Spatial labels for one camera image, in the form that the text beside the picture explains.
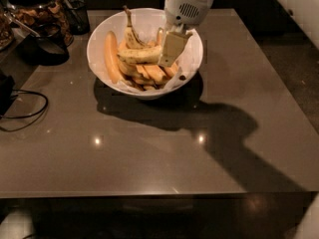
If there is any black device left edge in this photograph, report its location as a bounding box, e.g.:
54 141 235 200
0 73 15 116

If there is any black bowl with spoon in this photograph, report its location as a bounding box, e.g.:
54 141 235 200
18 23 69 66

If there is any smooth orange banana left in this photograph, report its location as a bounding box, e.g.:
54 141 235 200
104 31 124 84

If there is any white bowl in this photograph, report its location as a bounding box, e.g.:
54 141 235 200
87 8 203 100

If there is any lower bananas pile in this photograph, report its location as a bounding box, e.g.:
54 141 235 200
118 61 178 91

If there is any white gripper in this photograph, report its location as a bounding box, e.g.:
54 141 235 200
158 0 214 67

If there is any spotted yellow banana upper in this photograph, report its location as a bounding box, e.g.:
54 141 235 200
124 6 156 49

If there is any glass jar with lid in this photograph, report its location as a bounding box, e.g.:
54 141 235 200
6 0 73 46

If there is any spotted yellow banana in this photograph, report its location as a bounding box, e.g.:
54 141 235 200
124 6 156 49
118 46 161 64

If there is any black mesh cup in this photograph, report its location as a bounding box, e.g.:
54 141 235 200
65 1 90 35

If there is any black cable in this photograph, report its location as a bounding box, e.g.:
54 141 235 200
0 89 50 132

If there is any spotted yellow banana front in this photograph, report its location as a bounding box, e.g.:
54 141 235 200
118 46 161 64

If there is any orange banana tip back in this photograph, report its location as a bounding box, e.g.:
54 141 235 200
157 27 163 46

